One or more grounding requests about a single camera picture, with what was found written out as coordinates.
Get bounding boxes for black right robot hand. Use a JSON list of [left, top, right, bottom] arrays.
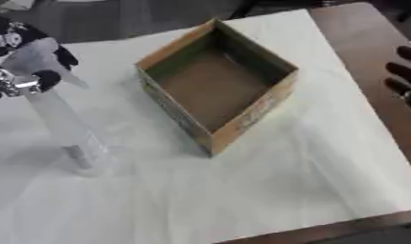
[[383, 40, 411, 114]]

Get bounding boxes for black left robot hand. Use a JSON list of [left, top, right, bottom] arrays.
[[0, 14, 80, 100]]

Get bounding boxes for open tan cardboard box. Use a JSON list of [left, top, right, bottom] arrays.
[[133, 18, 300, 158]]

